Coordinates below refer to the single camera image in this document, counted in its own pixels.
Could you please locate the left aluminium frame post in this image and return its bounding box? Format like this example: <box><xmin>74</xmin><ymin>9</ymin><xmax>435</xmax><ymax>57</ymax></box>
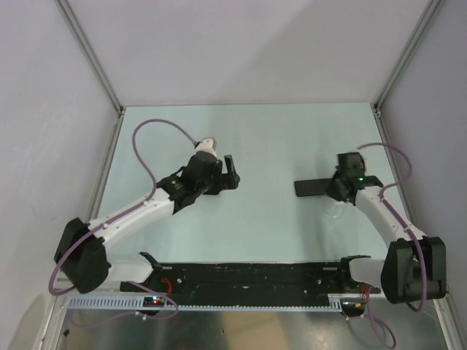
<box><xmin>54</xmin><ymin>0</ymin><xmax>124</xmax><ymax>117</ymax></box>

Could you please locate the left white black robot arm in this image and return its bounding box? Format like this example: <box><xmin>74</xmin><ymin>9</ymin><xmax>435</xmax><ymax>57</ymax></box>
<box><xmin>54</xmin><ymin>151</ymin><xmax>240</xmax><ymax>294</ymax></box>

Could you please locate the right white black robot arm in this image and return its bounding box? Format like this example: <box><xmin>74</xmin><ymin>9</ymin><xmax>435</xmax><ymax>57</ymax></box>
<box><xmin>325</xmin><ymin>152</ymin><xmax>447</xmax><ymax>306</ymax></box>

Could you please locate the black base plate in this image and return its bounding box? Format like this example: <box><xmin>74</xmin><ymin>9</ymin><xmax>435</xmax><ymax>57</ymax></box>
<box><xmin>143</xmin><ymin>262</ymin><xmax>369</xmax><ymax>303</ymax></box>

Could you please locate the clear phone case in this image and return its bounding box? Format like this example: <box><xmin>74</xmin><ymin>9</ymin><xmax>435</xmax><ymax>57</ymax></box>
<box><xmin>330</xmin><ymin>202</ymin><xmax>346</xmax><ymax>219</ymax></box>

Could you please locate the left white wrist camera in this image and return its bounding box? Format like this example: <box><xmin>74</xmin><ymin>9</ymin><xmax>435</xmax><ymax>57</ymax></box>
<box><xmin>194</xmin><ymin>138</ymin><xmax>217</xmax><ymax>156</ymax></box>

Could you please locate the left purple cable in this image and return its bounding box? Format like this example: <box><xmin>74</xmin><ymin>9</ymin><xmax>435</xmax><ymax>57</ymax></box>
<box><xmin>49</xmin><ymin>119</ymin><xmax>200</xmax><ymax>329</ymax></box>

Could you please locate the black phone case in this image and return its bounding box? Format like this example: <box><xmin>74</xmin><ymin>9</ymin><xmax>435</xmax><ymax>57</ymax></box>
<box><xmin>359</xmin><ymin>176</ymin><xmax>383</xmax><ymax>189</ymax></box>

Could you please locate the right aluminium frame post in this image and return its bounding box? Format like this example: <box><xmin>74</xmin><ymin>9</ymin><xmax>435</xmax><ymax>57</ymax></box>
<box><xmin>372</xmin><ymin>0</ymin><xmax>445</xmax><ymax>117</ymax></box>

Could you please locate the black smartphone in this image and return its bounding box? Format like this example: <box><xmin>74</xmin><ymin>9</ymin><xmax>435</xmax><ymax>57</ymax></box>
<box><xmin>294</xmin><ymin>179</ymin><xmax>331</xmax><ymax>198</ymax></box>

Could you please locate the slotted cable duct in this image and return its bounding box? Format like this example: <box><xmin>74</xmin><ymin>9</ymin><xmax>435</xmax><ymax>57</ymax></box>
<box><xmin>67</xmin><ymin>294</ymin><xmax>369</xmax><ymax>313</ymax></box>

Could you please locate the aluminium frame post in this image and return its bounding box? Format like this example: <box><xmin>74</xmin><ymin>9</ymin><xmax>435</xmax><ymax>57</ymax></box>
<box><xmin>372</xmin><ymin>0</ymin><xmax>445</xmax><ymax>117</ymax></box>
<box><xmin>54</xmin><ymin>0</ymin><xmax>124</xmax><ymax>117</ymax></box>

